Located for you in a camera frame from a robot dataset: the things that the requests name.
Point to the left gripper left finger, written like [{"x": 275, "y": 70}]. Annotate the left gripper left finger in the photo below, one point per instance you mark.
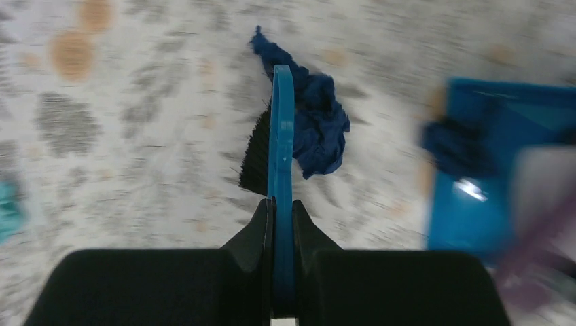
[{"x": 252, "y": 247}]

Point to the blue dustpan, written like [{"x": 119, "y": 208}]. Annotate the blue dustpan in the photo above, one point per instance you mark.
[{"x": 474, "y": 215}]

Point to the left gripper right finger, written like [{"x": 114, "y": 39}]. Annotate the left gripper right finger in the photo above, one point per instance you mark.
[{"x": 308, "y": 241}]

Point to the blue hand brush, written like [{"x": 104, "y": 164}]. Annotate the blue hand brush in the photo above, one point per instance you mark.
[{"x": 266, "y": 170}]

